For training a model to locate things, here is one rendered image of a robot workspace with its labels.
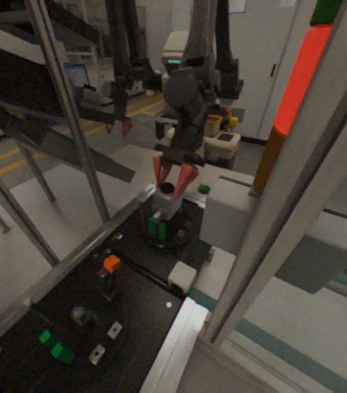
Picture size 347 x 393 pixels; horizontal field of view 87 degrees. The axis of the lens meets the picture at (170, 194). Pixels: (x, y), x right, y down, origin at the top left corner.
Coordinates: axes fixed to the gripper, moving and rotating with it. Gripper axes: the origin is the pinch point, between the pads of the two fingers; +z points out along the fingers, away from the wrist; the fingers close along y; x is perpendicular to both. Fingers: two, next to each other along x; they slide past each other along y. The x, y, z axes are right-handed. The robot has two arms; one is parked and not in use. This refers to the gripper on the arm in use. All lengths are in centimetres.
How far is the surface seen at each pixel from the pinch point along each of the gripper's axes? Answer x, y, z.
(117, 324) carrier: -11.1, 4.6, 22.0
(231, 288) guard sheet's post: -16.2, 17.7, 5.7
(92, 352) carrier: -14.4, 3.8, 24.9
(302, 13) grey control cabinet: 195, -4, -232
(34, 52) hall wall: 353, -869, -291
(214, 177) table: 51, -3, -12
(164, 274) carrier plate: 0.5, 5.8, 16.7
